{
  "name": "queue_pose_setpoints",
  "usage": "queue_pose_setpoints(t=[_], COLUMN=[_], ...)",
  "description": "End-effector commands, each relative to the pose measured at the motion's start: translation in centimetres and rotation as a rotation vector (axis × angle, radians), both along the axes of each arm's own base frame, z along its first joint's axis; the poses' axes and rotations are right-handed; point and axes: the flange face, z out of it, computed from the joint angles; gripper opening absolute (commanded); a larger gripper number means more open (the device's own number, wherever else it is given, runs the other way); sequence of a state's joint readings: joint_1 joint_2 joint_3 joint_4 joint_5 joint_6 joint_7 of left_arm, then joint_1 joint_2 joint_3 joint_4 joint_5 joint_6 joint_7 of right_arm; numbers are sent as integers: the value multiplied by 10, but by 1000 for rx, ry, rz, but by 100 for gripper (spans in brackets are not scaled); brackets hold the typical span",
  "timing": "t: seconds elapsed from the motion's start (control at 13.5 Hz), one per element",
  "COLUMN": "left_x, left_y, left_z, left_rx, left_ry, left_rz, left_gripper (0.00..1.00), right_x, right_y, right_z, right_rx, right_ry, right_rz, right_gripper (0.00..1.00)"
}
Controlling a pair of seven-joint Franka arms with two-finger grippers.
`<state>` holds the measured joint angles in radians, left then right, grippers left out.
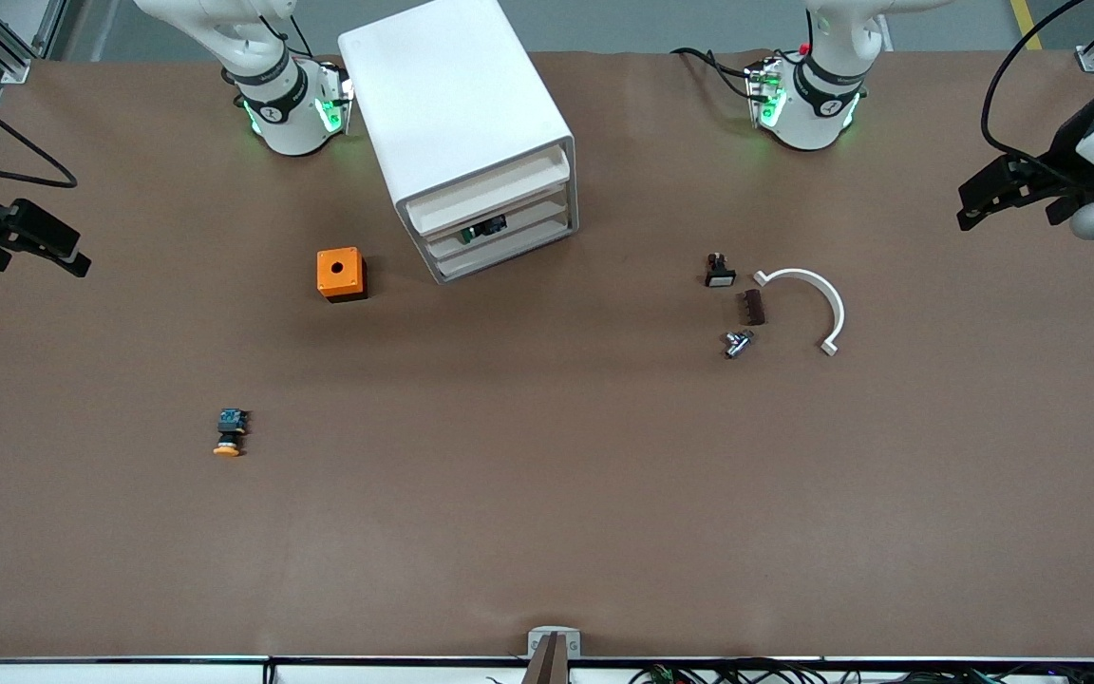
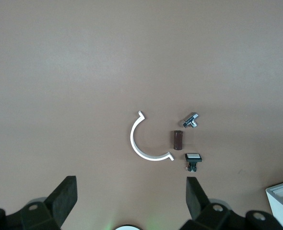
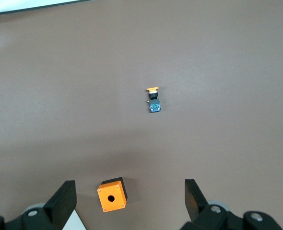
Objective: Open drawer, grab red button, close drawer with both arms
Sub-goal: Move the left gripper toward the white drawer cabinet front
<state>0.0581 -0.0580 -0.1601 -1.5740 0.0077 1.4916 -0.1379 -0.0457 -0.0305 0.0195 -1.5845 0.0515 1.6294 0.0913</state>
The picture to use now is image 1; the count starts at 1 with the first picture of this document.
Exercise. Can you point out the white curved plastic bracket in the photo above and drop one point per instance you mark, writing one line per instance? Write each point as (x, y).
(827, 294)

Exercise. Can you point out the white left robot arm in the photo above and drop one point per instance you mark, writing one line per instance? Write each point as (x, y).
(818, 114)

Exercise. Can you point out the black square push button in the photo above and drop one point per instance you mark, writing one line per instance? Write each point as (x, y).
(720, 273)

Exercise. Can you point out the brown terminal block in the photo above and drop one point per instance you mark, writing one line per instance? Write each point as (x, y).
(753, 308)

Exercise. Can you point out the orange button enclosure box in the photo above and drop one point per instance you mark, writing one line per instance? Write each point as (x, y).
(339, 273)

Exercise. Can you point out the white table edge rail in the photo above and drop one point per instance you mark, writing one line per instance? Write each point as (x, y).
(129, 671)

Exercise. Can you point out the yellow mushroom push button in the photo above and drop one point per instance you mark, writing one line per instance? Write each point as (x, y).
(229, 435)

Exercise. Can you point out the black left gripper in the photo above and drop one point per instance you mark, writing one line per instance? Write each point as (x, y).
(1065, 151)

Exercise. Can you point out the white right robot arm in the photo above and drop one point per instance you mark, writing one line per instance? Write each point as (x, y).
(283, 119)

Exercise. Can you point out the grey metal mount bracket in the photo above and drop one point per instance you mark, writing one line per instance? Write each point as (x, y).
(537, 636)

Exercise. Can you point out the green black electrical component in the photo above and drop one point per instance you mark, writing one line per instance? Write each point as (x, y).
(483, 229)

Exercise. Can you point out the white drawer cabinet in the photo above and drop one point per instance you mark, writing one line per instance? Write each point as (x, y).
(452, 95)

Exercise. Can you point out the white plastic drawer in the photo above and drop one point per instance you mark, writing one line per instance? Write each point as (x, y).
(490, 195)
(509, 253)
(533, 211)
(533, 230)

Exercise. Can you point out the silver metal switch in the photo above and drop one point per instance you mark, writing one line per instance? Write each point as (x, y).
(737, 343)

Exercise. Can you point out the dark camera pole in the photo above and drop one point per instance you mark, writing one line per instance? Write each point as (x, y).
(547, 665)

